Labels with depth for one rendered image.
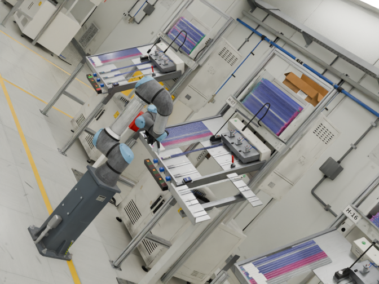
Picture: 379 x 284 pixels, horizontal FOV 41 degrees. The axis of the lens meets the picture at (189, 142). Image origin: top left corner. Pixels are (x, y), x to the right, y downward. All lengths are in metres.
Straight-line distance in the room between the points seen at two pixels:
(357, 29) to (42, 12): 4.26
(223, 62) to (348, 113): 1.38
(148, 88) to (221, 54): 2.04
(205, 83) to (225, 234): 1.62
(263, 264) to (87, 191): 1.09
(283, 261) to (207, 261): 1.22
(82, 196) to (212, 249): 1.35
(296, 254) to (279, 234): 2.17
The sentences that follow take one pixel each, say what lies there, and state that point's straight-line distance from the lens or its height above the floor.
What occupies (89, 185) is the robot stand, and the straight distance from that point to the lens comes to 3.02.
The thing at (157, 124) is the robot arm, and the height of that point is 0.98.
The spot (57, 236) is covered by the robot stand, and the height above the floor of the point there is 0.12.
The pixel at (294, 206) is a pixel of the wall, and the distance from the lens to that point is 5.19.
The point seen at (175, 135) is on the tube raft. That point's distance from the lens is 3.87.
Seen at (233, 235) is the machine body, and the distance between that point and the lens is 4.02.
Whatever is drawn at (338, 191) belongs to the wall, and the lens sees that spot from 5.03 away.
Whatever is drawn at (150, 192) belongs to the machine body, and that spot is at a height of 0.39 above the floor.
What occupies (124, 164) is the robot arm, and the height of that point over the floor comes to 0.71.
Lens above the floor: 1.50
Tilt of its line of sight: 9 degrees down
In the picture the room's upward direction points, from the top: 41 degrees clockwise
